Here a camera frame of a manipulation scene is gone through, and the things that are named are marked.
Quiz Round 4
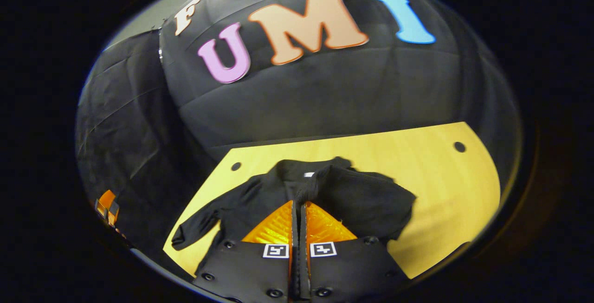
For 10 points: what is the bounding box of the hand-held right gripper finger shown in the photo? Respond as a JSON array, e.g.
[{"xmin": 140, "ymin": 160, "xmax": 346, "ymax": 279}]
[
  {"xmin": 192, "ymin": 200, "xmax": 300, "ymax": 303},
  {"xmin": 300, "ymin": 201, "xmax": 412, "ymax": 302}
]

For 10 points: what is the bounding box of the black button-up garment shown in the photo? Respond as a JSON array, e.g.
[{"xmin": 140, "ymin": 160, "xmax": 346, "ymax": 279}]
[{"xmin": 171, "ymin": 156, "xmax": 417, "ymax": 276}]

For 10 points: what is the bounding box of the black backdrop cloth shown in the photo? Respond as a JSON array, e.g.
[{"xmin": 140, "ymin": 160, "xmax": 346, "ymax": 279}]
[{"xmin": 74, "ymin": 0, "xmax": 523, "ymax": 266}]

